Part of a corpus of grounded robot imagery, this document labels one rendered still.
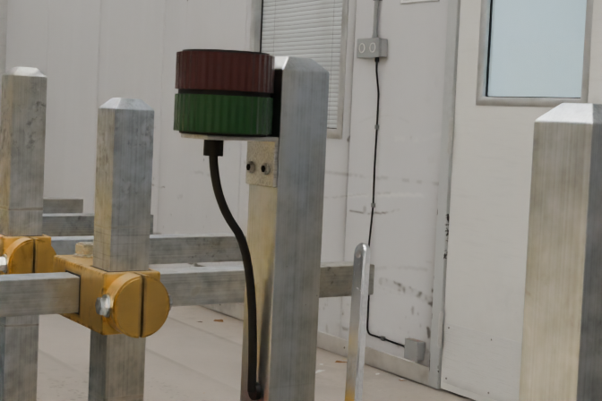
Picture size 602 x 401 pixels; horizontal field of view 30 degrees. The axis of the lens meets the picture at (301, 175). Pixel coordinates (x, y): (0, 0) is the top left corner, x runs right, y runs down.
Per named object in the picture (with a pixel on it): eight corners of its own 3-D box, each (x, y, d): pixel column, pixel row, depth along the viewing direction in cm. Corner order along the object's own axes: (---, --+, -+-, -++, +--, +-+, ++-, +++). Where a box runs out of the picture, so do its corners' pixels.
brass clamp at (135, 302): (109, 308, 102) (111, 252, 102) (176, 336, 91) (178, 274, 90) (43, 311, 99) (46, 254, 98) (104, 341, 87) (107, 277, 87)
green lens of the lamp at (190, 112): (241, 132, 73) (242, 98, 72) (290, 135, 67) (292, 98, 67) (156, 129, 69) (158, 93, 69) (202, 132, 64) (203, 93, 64)
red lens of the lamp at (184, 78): (242, 93, 72) (244, 58, 72) (292, 93, 67) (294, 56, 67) (158, 88, 69) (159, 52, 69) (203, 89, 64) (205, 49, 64)
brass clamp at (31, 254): (18, 269, 123) (19, 224, 123) (63, 288, 112) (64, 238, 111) (-39, 272, 120) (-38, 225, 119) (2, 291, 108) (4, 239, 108)
